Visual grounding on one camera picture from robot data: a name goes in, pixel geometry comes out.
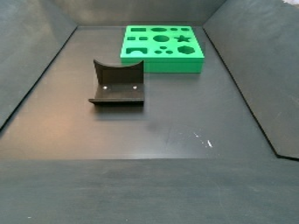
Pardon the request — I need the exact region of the black curved holder stand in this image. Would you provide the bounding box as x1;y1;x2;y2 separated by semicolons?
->
88;60;146;105

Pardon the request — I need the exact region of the green shape sorter box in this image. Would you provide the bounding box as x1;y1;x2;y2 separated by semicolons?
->
120;25;204;74

